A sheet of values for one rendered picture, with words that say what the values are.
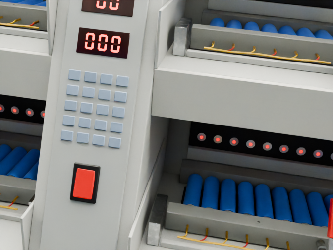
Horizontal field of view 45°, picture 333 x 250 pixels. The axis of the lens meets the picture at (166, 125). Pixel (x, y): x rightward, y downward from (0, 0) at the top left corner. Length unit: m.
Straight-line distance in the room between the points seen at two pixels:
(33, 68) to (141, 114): 0.11
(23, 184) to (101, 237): 0.13
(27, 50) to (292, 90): 0.24
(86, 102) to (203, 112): 0.10
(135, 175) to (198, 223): 0.10
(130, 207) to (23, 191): 0.14
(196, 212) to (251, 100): 0.14
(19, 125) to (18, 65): 0.19
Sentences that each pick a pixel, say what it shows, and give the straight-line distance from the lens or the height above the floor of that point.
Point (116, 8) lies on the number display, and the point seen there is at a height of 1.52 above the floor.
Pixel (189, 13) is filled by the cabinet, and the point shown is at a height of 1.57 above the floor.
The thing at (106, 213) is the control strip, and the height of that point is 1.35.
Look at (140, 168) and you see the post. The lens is 0.36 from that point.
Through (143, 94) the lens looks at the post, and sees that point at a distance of 0.36.
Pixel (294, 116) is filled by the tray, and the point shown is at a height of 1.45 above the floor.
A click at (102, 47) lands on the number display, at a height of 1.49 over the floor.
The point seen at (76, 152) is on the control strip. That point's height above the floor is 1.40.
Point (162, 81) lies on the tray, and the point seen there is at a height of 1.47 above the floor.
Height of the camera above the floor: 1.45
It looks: 3 degrees down
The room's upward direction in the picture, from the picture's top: 8 degrees clockwise
